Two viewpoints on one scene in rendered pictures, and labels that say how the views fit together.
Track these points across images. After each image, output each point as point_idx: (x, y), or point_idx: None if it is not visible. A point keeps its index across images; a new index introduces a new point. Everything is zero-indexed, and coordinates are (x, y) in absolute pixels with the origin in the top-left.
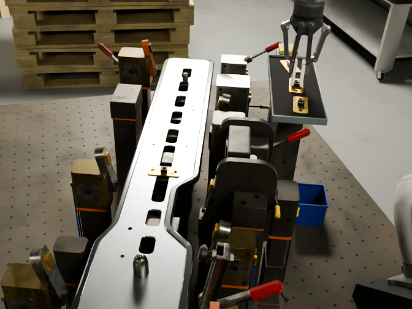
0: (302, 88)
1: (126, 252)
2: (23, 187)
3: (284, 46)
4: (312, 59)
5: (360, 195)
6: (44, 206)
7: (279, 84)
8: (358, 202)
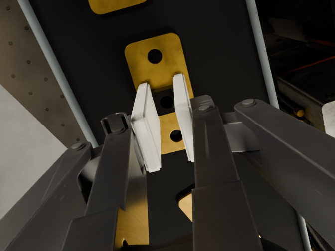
0: (136, 83)
1: None
2: None
3: (300, 127)
4: (97, 153)
5: (60, 125)
6: None
7: (230, 76)
8: (59, 109)
